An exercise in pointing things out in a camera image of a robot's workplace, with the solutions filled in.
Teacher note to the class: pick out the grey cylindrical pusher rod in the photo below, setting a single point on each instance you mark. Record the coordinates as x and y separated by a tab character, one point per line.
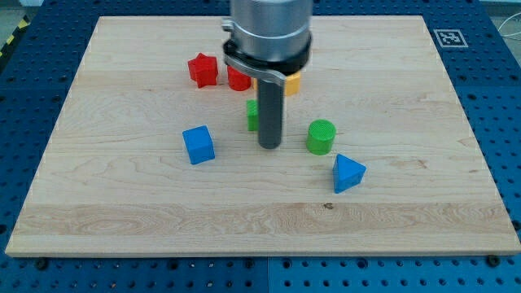
270	110

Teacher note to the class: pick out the black clamp ring mount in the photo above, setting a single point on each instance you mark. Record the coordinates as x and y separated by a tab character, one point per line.
275	72

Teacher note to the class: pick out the green star block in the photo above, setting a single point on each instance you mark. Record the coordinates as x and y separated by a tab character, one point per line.
252	115

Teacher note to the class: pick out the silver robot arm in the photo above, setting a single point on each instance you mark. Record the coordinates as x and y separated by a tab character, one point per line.
269	41

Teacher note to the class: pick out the red star block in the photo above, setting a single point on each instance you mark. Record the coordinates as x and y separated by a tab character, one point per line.
203	70

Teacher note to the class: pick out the yellow block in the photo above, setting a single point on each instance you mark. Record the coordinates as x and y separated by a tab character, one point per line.
292	84

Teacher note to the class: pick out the red cylinder block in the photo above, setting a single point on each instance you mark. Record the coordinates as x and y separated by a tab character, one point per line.
237	80

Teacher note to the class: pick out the green cylinder block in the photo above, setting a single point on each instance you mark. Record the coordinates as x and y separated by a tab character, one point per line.
321	136

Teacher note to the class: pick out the blue cube block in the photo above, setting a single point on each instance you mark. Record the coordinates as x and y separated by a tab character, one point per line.
199	144

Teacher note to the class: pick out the blue triangular prism block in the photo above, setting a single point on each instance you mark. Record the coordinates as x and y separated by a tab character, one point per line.
347	173

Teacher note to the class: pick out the light wooden board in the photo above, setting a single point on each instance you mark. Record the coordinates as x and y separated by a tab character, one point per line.
115	180

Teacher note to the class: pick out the white fiducial marker tag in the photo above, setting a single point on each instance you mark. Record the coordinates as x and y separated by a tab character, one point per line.
450	38

